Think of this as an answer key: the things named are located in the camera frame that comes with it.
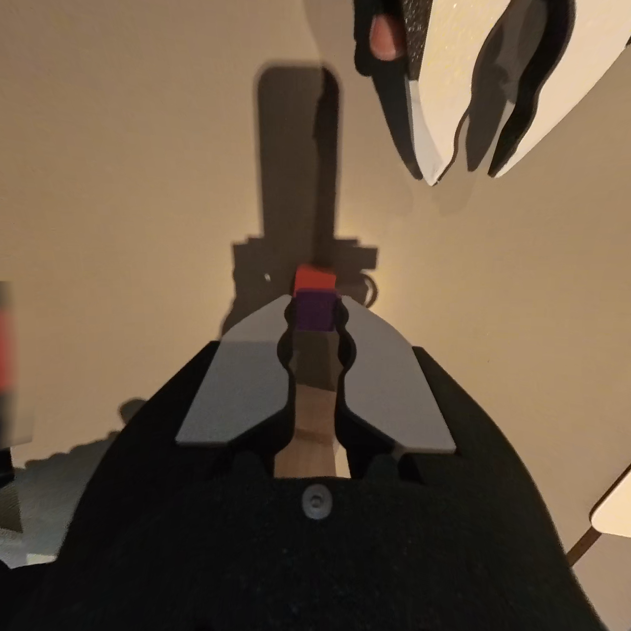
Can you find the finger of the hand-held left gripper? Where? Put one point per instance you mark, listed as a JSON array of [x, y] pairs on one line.
[[596, 54], [451, 74]]

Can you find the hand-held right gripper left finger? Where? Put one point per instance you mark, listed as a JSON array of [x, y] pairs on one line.
[[241, 384]]

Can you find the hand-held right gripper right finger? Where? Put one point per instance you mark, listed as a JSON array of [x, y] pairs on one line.
[[389, 384]]

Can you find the purple wooden cube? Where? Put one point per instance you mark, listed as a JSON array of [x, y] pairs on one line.
[[315, 311]]

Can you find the red wooden cube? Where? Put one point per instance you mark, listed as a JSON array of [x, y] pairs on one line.
[[315, 278]]

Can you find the person's left hand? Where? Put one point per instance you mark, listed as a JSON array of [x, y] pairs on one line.
[[388, 37]]

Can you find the white stand base board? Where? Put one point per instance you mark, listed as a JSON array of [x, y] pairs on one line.
[[616, 507]]

